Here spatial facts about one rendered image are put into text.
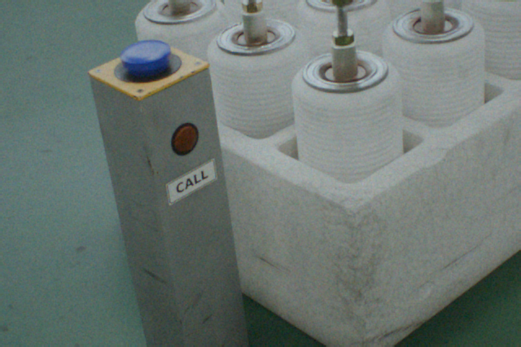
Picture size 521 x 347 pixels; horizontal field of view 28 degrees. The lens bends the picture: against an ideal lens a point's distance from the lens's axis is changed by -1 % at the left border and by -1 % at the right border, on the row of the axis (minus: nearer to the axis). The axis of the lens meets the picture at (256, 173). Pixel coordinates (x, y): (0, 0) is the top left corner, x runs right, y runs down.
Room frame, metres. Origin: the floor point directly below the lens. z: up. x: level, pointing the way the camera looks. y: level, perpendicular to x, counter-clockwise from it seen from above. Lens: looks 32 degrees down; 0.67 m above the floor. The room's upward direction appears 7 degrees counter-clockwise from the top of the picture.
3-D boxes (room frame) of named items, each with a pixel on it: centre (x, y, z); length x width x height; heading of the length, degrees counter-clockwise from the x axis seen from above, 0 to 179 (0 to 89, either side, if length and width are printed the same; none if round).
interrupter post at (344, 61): (0.81, -0.09, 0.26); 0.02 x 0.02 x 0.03
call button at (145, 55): (0.74, 0.07, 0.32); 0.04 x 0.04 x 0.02
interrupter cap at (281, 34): (0.91, -0.01, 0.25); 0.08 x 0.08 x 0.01
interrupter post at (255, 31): (0.91, -0.01, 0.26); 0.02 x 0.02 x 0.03
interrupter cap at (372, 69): (0.81, -0.09, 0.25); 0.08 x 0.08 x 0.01
